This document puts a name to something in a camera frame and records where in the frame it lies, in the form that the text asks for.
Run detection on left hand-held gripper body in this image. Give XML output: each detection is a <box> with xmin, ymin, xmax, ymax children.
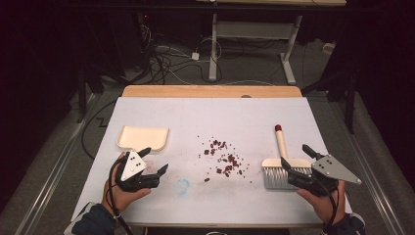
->
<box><xmin>114</xmin><ymin>149</ymin><xmax>161</xmax><ymax>193</ymax></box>

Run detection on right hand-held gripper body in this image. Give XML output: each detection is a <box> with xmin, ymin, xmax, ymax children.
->
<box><xmin>287</xmin><ymin>154</ymin><xmax>363</xmax><ymax>198</ymax></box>

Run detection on cream brush with red cap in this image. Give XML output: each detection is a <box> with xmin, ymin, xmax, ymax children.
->
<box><xmin>261</xmin><ymin>123</ymin><xmax>313</xmax><ymax>190</ymax></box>

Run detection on red beans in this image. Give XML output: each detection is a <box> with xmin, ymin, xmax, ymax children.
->
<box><xmin>195</xmin><ymin>136</ymin><xmax>254</xmax><ymax>184</ymax></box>

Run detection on person's left hand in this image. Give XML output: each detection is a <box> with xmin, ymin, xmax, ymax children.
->
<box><xmin>101</xmin><ymin>151</ymin><xmax>152</xmax><ymax>216</ymax></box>

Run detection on person's right hand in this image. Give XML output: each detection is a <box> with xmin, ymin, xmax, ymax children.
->
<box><xmin>297</xmin><ymin>179</ymin><xmax>346</xmax><ymax>226</ymax></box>

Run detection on cream dustpan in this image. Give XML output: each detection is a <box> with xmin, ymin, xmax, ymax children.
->
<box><xmin>115</xmin><ymin>125</ymin><xmax>170</xmax><ymax>153</ymax></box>

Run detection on black stand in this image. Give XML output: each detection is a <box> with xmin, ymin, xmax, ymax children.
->
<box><xmin>301</xmin><ymin>70</ymin><xmax>357</xmax><ymax>135</ymax></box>

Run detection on white table cover board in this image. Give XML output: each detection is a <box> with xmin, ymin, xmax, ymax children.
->
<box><xmin>70</xmin><ymin>96</ymin><xmax>353</xmax><ymax>226</ymax></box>

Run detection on wooden table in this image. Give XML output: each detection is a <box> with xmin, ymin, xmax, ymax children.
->
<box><xmin>121</xmin><ymin>84</ymin><xmax>324</xmax><ymax>229</ymax></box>

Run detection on desk with white legs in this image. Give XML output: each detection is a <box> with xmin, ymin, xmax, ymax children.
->
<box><xmin>195</xmin><ymin>0</ymin><xmax>347</xmax><ymax>86</ymax></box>

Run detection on left hand-held gripper cable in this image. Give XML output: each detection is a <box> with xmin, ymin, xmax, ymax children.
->
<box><xmin>107</xmin><ymin>160</ymin><xmax>135</xmax><ymax>235</ymax></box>

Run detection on hand-held gripper cable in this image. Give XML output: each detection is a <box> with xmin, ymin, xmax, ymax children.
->
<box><xmin>317</xmin><ymin>179</ymin><xmax>341</xmax><ymax>234</ymax></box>
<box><xmin>107</xmin><ymin>160</ymin><xmax>135</xmax><ymax>235</ymax></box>

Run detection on right hand-held gripper cable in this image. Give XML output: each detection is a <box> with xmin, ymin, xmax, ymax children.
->
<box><xmin>317</xmin><ymin>179</ymin><xmax>341</xmax><ymax>234</ymax></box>

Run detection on metal floor rail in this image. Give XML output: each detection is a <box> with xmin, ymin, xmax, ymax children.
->
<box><xmin>18</xmin><ymin>94</ymin><xmax>96</xmax><ymax>235</ymax></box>
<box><xmin>331</xmin><ymin>97</ymin><xmax>407</xmax><ymax>235</ymax></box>

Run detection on black floor cable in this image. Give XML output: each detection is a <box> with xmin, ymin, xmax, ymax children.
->
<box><xmin>80</xmin><ymin>99</ymin><xmax>116</xmax><ymax>161</ymax></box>

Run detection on tangle of floor cables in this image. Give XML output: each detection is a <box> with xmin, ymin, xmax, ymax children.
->
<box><xmin>140</xmin><ymin>25</ymin><xmax>224</xmax><ymax>86</ymax></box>

